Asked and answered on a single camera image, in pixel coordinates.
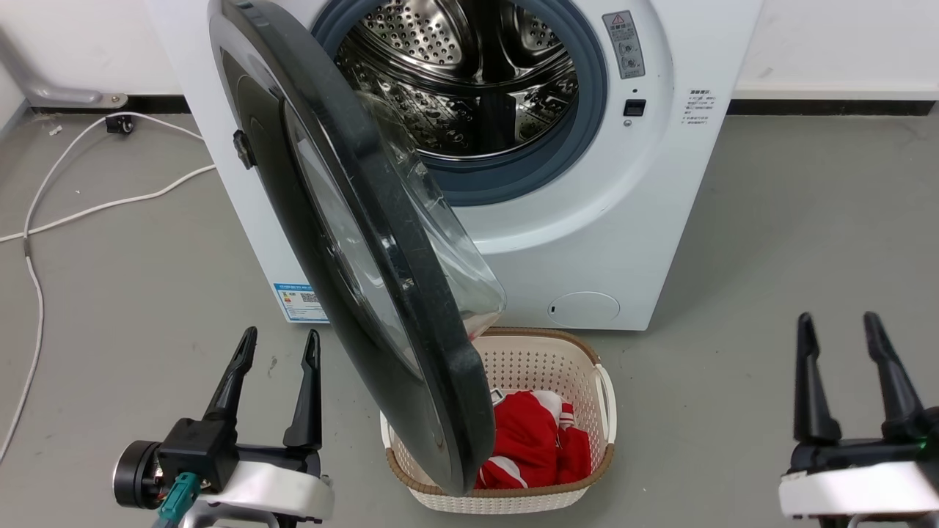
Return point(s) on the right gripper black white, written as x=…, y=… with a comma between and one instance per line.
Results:
x=858, y=484

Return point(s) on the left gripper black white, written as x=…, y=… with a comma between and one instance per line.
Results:
x=205, y=447

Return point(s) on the black round washing machine door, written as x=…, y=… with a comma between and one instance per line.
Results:
x=381, y=242

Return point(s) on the white front-load washing machine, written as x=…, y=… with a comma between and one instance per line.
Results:
x=587, y=242

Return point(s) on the grey rubber door gasket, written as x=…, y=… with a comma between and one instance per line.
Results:
x=513, y=183

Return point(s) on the black door lock socket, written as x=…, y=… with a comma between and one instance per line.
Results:
x=634, y=108

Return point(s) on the blue white energy label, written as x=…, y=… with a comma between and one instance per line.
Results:
x=299, y=302

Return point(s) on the red white garment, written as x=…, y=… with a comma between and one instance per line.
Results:
x=524, y=440

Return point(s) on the cream woven plastic laundry basket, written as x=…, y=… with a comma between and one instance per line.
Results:
x=543, y=359

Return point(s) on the round white filter cover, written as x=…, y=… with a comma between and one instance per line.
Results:
x=584, y=309

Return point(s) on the black floor plug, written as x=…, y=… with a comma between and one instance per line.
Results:
x=119, y=123

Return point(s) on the small printed text label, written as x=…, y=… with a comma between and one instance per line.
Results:
x=698, y=107

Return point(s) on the perforated steel washer drum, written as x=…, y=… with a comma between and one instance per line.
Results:
x=440, y=44

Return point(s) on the grey warning sticker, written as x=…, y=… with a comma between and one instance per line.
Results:
x=624, y=45

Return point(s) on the grey metal floor bracket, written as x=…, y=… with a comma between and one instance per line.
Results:
x=51, y=94

